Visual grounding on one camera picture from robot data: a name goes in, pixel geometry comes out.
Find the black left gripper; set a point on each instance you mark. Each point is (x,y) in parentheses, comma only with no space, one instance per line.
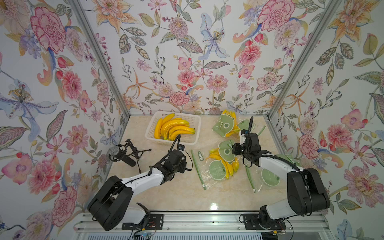
(183,163)

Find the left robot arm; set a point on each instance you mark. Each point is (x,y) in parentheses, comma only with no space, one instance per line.
(112,203)

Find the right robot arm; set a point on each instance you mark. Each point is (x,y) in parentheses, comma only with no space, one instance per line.
(305,189)

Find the single yellow banana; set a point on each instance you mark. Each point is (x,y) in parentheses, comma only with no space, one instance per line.
(165,120)
(157,133)

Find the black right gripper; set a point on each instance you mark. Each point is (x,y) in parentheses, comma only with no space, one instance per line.
(235,147)

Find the zip-top bag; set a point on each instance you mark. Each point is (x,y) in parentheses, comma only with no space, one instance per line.
(271,173)
(217,165)
(228,125)

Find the black microphone on tripod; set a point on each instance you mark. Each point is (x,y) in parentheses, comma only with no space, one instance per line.
(127,153)

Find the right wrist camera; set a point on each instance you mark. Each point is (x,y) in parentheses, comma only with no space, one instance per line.
(242,136)

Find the white plastic basket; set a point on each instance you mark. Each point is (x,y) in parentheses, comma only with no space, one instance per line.
(194,120)

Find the aluminium front rail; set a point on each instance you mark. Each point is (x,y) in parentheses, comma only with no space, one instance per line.
(230,222)

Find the yellow banana bunch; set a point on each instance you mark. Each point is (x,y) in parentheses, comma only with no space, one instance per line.
(177,127)

